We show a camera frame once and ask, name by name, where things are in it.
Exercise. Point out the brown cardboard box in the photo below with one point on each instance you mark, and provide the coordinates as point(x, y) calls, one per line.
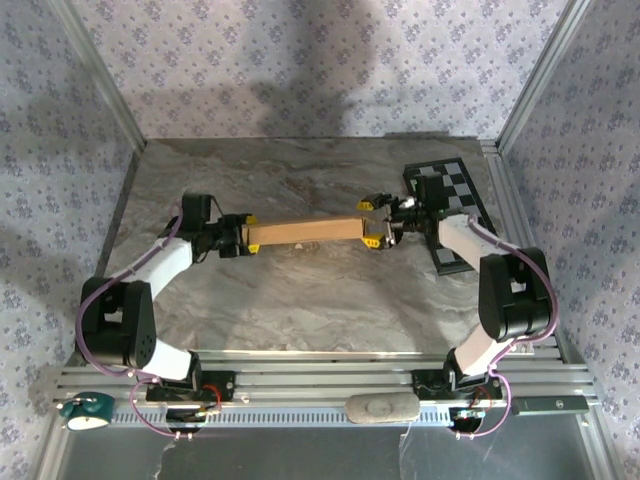
point(305, 231)

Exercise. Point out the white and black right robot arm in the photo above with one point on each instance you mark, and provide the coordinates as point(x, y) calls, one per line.
point(465, 240)

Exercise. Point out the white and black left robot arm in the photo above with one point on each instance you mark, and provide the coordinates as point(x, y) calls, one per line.
point(165, 260)

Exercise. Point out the black grey checkerboard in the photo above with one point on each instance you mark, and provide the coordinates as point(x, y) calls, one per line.
point(457, 180)

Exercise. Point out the grey oval pad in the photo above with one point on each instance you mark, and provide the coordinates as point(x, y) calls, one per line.
point(382, 408)

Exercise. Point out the small black controller board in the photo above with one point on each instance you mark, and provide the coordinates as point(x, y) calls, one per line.
point(182, 415)
point(467, 420)

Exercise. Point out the teal alarm clock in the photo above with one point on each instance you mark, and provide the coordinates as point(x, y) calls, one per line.
point(87, 415)

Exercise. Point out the black rectangular bar device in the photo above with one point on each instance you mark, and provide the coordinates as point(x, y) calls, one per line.
point(550, 405)

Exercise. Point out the aluminium side rail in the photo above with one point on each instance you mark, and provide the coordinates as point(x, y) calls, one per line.
point(510, 210)

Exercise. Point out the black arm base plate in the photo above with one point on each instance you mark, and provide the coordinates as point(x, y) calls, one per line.
point(425, 385)
point(225, 385)

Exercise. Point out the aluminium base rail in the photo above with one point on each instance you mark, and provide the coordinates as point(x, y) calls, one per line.
point(325, 380)

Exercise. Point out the aluminium frame post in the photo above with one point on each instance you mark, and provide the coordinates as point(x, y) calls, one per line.
point(107, 90)
point(540, 75)

